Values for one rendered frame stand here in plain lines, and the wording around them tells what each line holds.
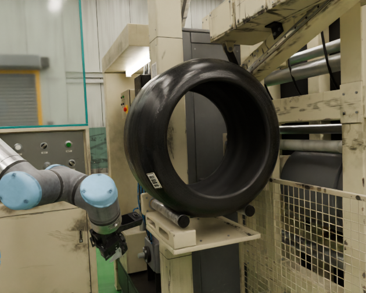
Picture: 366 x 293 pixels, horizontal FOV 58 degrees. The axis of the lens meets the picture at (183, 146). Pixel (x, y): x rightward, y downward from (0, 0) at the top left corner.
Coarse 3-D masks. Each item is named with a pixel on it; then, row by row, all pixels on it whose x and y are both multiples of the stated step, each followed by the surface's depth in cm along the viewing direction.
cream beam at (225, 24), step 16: (240, 0) 132; (256, 0) 123; (272, 0) 114; (288, 0) 109; (304, 0) 109; (320, 0) 110; (224, 16) 144; (240, 16) 133; (256, 16) 124; (272, 16) 124; (288, 16) 124; (224, 32) 146; (240, 32) 143; (256, 32) 144
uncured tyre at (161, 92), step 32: (192, 64) 116; (224, 64) 119; (160, 96) 110; (224, 96) 149; (256, 96) 123; (128, 128) 121; (160, 128) 109; (256, 128) 145; (128, 160) 126; (160, 160) 110; (224, 160) 152; (256, 160) 143; (160, 192) 113; (192, 192) 114; (224, 192) 145; (256, 192) 125
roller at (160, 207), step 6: (150, 204) 148; (156, 204) 142; (162, 204) 138; (162, 210) 133; (168, 210) 128; (174, 210) 126; (168, 216) 126; (174, 216) 121; (180, 216) 118; (186, 216) 118; (174, 222) 121; (180, 222) 117; (186, 222) 118
